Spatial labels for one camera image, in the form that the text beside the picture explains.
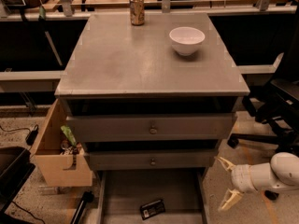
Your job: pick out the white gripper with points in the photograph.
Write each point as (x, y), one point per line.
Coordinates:
(240, 177)

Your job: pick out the black rxbar chocolate bar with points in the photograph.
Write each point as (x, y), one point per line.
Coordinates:
(152, 209)

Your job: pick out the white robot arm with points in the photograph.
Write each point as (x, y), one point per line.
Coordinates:
(280, 175)

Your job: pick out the grey middle drawer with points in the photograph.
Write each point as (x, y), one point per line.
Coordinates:
(163, 159)

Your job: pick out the grey top drawer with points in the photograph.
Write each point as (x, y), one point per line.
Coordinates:
(122, 128)

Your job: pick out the grey open bottom drawer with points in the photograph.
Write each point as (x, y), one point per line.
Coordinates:
(123, 192)

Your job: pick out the grey drawer cabinet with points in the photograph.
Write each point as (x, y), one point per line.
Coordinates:
(121, 69)

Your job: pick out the black office chair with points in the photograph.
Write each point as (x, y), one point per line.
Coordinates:
(276, 103)

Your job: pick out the black tripod leg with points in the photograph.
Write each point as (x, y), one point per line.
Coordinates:
(86, 198)

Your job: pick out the white ceramic bowl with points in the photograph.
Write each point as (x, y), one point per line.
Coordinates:
(186, 40)

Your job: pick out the green snack packet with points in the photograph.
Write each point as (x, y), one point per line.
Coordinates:
(69, 135)

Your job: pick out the wooden side box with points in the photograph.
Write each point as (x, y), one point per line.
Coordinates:
(59, 169)

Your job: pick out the gold soda can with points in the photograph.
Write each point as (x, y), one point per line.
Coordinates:
(137, 13)

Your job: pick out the black power adapter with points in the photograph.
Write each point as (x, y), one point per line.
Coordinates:
(31, 137)

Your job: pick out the black bin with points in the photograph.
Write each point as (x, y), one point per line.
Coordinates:
(15, 169)

